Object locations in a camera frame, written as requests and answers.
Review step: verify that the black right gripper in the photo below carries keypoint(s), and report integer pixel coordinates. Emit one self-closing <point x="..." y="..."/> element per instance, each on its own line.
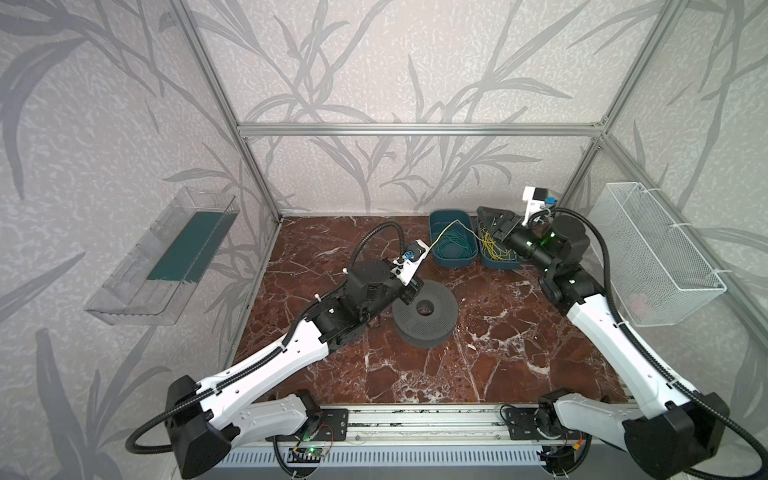
<point x="510" y="231"/>

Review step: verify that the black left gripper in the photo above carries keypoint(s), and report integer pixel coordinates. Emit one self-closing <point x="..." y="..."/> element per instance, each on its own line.
<point x="405" y="287"/>

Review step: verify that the dark grey foam spool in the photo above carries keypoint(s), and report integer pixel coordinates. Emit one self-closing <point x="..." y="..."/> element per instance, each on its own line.
<point x="430" y="319"/>

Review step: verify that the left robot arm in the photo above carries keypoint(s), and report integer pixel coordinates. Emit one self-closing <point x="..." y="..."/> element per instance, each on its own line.
<point x="204" y="420"/>

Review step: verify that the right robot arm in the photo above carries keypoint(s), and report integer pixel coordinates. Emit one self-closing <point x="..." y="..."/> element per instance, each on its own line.
<point x="677" y="427"/>

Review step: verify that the right teal plastic bin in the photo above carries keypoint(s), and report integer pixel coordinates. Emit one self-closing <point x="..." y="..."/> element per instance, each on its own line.
<point x="493" y="255"/>

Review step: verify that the teal plastic bin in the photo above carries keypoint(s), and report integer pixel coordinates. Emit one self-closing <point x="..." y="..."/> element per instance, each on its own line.
<point x="452" y="238"/>
<point x="493" y="255"/>

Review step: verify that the left teal plastic bin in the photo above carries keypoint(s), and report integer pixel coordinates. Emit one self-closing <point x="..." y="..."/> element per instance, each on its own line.
<point x="452" y="238"/>

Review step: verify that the pink object in basket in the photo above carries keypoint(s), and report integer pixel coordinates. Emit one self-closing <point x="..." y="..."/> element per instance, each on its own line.
<point x="638" y="305"/>

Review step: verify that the green circuit board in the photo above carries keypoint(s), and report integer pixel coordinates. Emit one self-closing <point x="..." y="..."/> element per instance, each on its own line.
<point x="307" y="455"/>

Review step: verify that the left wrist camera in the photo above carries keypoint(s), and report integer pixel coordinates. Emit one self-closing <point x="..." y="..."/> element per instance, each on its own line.
<point x="407" y="264"/>

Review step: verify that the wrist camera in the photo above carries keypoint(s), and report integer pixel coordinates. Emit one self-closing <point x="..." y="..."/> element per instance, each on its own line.
<point x="407" y="264"/>
<point x="537" y="199"/>

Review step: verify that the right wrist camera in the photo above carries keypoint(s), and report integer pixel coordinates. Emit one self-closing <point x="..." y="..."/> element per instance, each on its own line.
<point x="537" y="199"/>

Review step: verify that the white wire mesh basket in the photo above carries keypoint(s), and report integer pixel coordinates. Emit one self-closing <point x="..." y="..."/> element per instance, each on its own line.
<point x="650" y="253"/>

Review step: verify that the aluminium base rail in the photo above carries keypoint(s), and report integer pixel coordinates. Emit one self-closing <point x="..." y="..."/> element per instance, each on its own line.
<point x="452" y="435"/>

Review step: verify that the aluminium frame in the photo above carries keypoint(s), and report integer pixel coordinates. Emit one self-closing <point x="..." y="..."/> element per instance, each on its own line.
<point x="599" y="133"/>

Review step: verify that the clear plastic wall tray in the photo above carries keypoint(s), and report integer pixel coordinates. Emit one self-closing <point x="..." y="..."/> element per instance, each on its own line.
<point x="159" y="275"/>

